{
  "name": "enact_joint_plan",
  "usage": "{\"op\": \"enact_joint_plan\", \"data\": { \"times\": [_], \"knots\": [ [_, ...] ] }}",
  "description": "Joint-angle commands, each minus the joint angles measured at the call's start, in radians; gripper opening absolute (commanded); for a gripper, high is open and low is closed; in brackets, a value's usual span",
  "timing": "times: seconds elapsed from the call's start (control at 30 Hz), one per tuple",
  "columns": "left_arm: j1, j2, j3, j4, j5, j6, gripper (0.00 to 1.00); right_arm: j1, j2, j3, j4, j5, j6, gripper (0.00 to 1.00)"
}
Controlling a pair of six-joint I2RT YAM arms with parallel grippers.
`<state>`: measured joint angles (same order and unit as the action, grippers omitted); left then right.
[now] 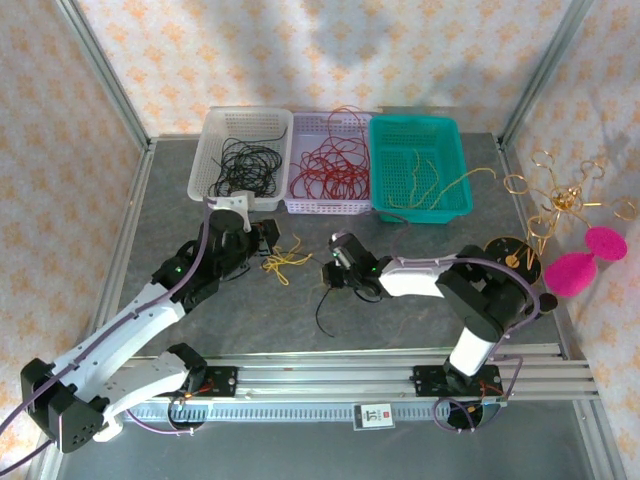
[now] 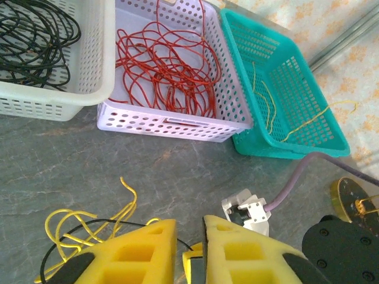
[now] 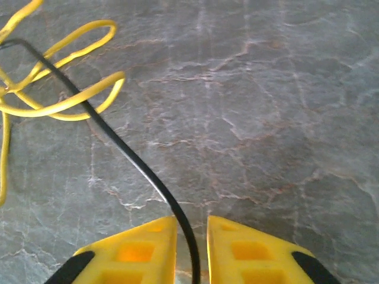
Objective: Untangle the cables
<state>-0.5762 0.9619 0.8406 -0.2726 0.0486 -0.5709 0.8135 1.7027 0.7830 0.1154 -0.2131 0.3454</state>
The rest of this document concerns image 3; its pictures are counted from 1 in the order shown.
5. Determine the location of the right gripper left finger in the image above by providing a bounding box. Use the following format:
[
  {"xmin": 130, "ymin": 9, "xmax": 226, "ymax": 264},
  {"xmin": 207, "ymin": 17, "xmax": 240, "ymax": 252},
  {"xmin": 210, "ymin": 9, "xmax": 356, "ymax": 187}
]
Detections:
[{"xmin": 44, "ymin": 215, "xmax": 178, "ymax": 284}]

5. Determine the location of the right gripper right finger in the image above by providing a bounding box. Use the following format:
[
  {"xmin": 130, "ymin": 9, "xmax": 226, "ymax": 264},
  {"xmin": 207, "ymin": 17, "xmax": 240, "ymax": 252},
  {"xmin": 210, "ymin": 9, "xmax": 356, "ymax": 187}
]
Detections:
[{"xmin": 207, "ymin": 215, "xmax": 341, "ymax": 284}]

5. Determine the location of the black cable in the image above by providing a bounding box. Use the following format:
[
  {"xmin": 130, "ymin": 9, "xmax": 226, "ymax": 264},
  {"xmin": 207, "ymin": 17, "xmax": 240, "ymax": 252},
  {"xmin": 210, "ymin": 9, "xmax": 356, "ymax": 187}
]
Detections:
[{"xmin": 0, "ymin": 38, "xmax": 202, "ymax": 284}]

